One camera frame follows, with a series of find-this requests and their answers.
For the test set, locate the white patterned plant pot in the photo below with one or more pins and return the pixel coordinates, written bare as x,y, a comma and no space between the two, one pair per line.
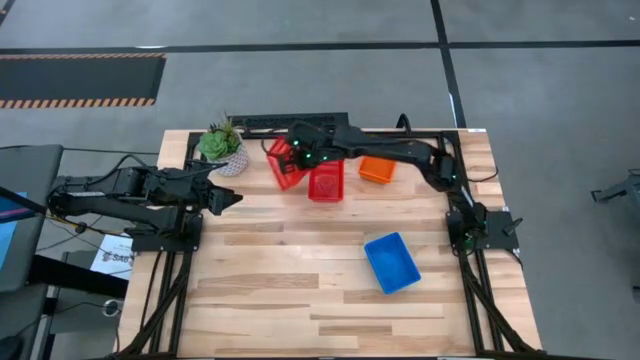
235,162

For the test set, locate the blue plastic basket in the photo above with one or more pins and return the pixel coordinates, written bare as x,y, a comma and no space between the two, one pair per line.
392,262

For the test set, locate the black power strip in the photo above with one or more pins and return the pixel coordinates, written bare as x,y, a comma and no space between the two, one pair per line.
280,121

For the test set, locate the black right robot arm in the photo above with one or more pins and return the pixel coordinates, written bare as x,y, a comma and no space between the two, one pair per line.
400,147

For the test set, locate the red plastic basket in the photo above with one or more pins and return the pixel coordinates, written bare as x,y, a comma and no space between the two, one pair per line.
326,182
281,175

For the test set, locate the black aluminium table frame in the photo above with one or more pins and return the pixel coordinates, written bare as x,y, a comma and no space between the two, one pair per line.
170,300

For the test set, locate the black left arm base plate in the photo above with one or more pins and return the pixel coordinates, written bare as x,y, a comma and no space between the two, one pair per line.
165,242

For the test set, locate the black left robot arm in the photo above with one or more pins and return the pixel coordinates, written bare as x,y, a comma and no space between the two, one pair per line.
125,195

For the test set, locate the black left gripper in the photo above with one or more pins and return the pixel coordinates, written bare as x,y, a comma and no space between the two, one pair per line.
207,194

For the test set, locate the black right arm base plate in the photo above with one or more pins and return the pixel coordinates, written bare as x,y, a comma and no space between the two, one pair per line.
500,232

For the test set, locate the orange plastic basket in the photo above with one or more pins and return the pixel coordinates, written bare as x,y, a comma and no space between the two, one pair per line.
377,170

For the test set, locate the white printed paper sheet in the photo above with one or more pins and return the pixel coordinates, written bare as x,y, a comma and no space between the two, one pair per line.
114,257

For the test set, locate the green succulent plant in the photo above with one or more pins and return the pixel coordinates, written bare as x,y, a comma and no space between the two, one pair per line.
217,142

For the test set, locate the black hazard-striped floor mat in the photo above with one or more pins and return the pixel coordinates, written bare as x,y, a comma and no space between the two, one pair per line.
75,77

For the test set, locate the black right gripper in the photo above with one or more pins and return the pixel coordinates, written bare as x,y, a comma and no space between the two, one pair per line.
310,142

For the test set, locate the grey metal stand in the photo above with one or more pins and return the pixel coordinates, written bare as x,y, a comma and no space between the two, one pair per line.
620,190

